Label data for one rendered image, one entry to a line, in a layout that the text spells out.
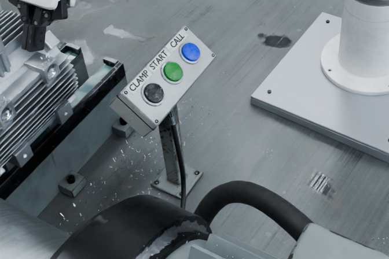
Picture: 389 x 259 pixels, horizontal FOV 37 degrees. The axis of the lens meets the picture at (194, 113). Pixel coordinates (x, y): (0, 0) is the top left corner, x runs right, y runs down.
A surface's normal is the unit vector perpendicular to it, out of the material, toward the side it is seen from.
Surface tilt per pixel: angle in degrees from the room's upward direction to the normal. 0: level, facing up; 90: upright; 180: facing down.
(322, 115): 3
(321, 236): 0
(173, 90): 38
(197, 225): 90
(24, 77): 0
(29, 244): 32
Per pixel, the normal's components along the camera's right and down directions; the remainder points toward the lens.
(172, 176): -0.51, 0.64
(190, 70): 0.47, -0.36
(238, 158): -0.07, -0.70
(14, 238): 0.18, -0.92
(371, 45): -0.28, 0.72
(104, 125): 0.85, 0.33
